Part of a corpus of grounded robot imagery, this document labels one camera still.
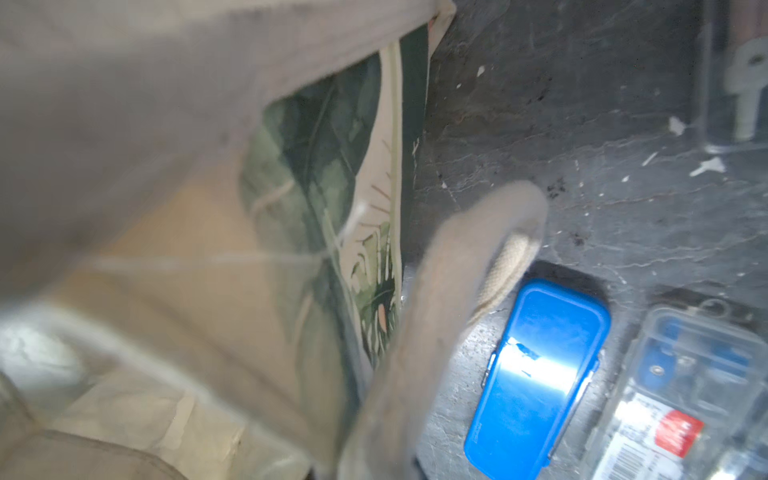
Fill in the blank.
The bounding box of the clear case pink compass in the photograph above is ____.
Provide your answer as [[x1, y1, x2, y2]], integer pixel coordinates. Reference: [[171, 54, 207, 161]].
[[695, 0, 767, 154]]

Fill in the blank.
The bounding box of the floral canvas tote bag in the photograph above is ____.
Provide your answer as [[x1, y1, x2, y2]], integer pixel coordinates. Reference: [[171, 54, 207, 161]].
[[1, 1, 548, 479]]

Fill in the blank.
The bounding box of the blue box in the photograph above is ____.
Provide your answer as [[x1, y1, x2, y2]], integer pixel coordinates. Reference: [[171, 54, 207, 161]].
[[464, 280, 611, 479]]

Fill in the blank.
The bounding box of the clear case barcode label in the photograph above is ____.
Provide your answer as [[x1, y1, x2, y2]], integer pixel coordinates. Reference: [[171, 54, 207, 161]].
[[580, 300, 767, 479]]

